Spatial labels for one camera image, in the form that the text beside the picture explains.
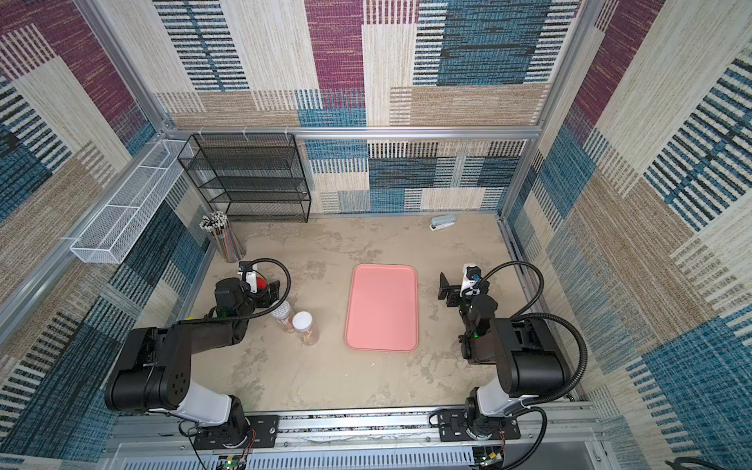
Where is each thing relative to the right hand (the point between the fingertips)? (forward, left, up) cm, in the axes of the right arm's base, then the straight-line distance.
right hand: (461, 276), depth 91 cm
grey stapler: (+29, +1, -6) cm, 30 cm away
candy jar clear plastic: (-15, +46, +1) cm, 48 cm away
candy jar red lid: (-5, +59, +5) cm, 59 cm away
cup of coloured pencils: (+14, +75, +1) cm, 77 cm away
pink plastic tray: (-7, +24, -9) cm, 27 cm away
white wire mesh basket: (-4, +89, +25) cm, 93 cm away
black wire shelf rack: (+39, +72, +10) cm, 82 cm away
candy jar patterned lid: (-15, +50, +8) cm, 53 cm away
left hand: (+1, +62, -3) cm, 62 cm away
